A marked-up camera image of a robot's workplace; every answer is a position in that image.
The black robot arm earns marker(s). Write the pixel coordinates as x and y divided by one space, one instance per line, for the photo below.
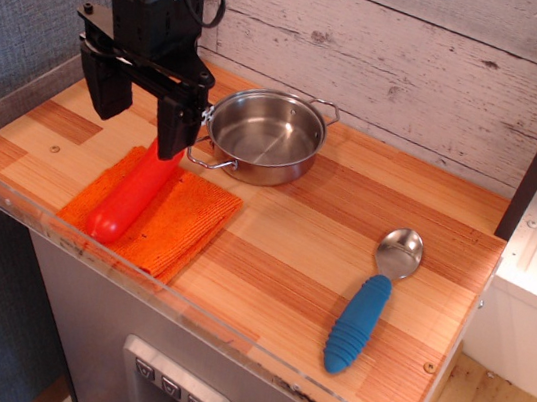
152 44

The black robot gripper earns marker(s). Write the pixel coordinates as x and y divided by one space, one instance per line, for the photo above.
151 43

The red toy sausage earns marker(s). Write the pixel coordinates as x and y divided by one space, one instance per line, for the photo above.
126 202

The stainless steel pot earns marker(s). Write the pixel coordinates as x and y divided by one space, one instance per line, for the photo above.
266 137

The spoon with blue handle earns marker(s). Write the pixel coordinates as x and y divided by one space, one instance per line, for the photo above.
398 256

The clear acrylic table guard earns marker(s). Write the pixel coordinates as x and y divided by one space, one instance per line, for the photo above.
269 286

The silver toy fridge cabinet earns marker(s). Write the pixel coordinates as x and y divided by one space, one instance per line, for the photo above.
119 349

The orange folded napkin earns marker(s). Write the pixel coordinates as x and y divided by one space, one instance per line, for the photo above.
178 223

